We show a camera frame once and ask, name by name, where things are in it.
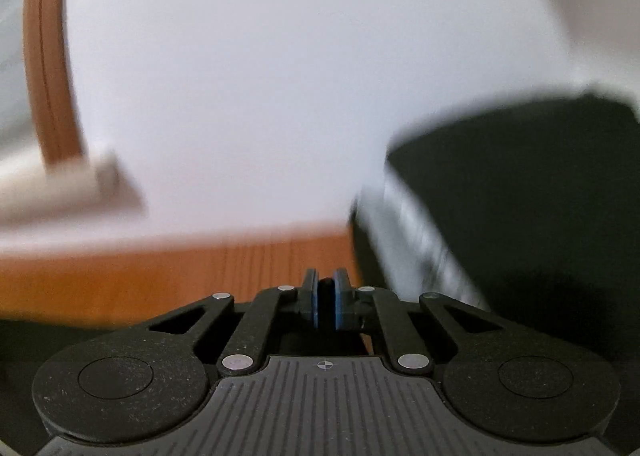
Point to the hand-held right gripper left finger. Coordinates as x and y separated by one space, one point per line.
315 306

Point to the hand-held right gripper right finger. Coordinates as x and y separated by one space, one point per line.
339 306

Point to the wooden window frame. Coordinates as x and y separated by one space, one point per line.
50 61

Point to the black fleece garment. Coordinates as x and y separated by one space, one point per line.
525 176

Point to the grey roller shutter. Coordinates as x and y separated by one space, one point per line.
12 61

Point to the white patterned garment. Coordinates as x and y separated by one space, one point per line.
425 241

